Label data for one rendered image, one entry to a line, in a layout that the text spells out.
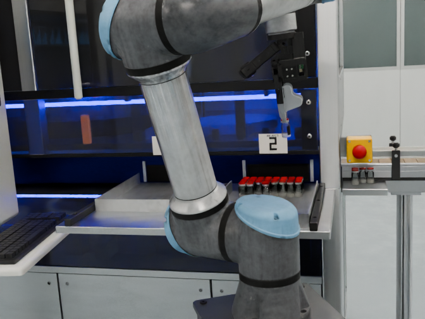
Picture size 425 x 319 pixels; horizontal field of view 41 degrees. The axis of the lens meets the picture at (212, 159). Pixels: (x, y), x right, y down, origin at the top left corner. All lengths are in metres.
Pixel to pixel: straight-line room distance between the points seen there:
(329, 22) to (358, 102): 4.65
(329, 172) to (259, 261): 0.72
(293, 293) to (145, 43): 0.52
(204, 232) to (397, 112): 5.34
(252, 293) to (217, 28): 0.48
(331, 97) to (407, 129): 4.70
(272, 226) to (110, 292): 1.08
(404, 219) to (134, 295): 0.92
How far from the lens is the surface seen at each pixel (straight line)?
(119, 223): 1.48
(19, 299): 2.19
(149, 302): 1.96
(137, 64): 0.94
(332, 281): 1.81
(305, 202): 1.56
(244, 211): 1.02
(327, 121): 1.68
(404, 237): 1.91
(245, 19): 0.91
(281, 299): 1.06
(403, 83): 6.30
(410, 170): 1.82
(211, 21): 0.87
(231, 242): 1.05
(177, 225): 1.10
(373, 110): 6.30
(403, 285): 1.97
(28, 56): 1.95
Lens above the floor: 1.29
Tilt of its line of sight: 11 degrees down
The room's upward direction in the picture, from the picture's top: 3 degrees counter-clockwise
